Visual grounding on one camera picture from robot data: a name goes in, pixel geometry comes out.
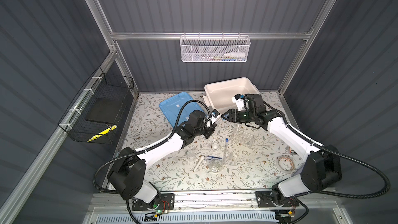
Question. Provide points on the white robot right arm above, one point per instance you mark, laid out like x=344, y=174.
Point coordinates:
x=321, y=168

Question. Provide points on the white bottle in basket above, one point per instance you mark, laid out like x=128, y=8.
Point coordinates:
x=235, y=55

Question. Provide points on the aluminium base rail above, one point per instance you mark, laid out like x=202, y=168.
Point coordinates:
x=190, y=200

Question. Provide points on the clear glass flask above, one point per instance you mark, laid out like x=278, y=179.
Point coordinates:
x=215, y=165

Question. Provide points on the white plastic storage box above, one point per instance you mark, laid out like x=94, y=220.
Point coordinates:
x=219, y=95

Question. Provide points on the blue plastic box lid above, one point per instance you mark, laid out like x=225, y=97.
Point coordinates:
x=171, y=108

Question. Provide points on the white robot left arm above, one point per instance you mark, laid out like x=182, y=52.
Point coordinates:
x=127, y=175

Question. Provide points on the blue tweezers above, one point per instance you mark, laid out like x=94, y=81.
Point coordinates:
x=211, y=157

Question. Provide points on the round tape roll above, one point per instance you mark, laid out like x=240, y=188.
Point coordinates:
x=285, y=164

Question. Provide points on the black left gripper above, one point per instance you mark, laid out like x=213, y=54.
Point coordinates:
x=210, y=130

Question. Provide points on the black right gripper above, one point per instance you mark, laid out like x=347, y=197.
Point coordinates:
x=233, y=113

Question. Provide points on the black wire mesh basket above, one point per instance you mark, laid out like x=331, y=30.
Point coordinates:
x=100, y=112

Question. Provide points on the white wire mesh basket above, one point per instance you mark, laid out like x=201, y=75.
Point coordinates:
x=210, y=49

